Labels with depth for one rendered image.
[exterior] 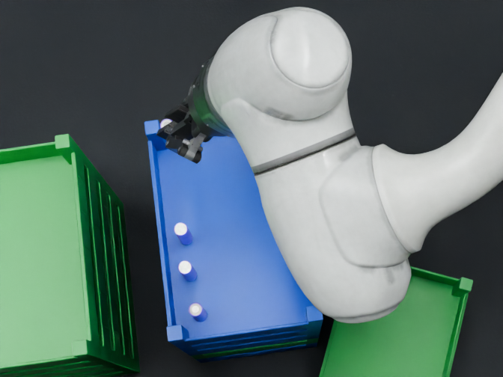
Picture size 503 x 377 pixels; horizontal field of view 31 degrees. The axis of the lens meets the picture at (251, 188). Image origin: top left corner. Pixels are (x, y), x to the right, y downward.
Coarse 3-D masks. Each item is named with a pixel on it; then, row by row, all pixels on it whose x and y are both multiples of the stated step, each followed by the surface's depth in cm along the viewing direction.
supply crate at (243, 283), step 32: (160, 128) 124; (160, 160) 129; (224, 160) 129; (160, 192) 127; (192, 192) 128; (224, 192) 128; (256, 192) 128; (160, 224) 122; (192, 224) 127; (224, 224) 127; (256, 224) 126; (160, 256) 121; (192, 256) 126; (224, 256) 125; (256, 256) 125; (192, 288) 125; (224, 288) 124; (256, 288) 124; (288, 288) 124; (192, 320) 123; (224, 320) 123; (256, 320) 123; (288, 320) 123; (320, 320) 115
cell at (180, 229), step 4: (176, 224) 120; (180, 224) 120; (184, 224) 120; (176, 228) 120; (180, 228) 120; (184, 228) 120; (188, 228) 122; (176, 232) 120; (180, 232) 120; (184, 232) 120; (188, 232) 121; (180, 236) 120; (184, 236) 121; (188, 236) 122; (180, 240) 123; (184, 240) 123; (188, 240) 124; (184, 244) 126; (188, 244) 126
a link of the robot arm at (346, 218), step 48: (336, 144) 79; (384, 144) 82; (480, 144) 76; (288, 192) 79; (336, 192) 78; (384, 192) 77; (432, 192) 77; (480, 192) 77; (288, 240) 81; (336, 240) 78; (384, 240) 78; (336, 288) 80; (384, 288) 80
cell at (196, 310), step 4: (192, 304) 118; (196, 304) 118; (200, 304) 118; (192, 308) 117; (196, 308) 117; (200, 308) 118; (192, 312) 117; (196, 312) 117; (200, 312) 117; (204, 312) 120; (192, 316) 119; (196, 316) 118; (200, 316) 119; (204, 316) 121; (196, 320) 123; (200, 320) 122
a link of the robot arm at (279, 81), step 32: (256, 32) 76; (288, 32) 74; (320, 32) 75; (224, 64) 80; (256, 64) 75; (288, 64) 74; (320, 64) 74; (224, 96) 82; (256, 96) 77; (288, 96) 75; (320, 96) 75; (256, 128) 79; (288, 128) 78; (320, 128) 79; (352, 128) 82; (256, 160) 81; (288, 160) 79
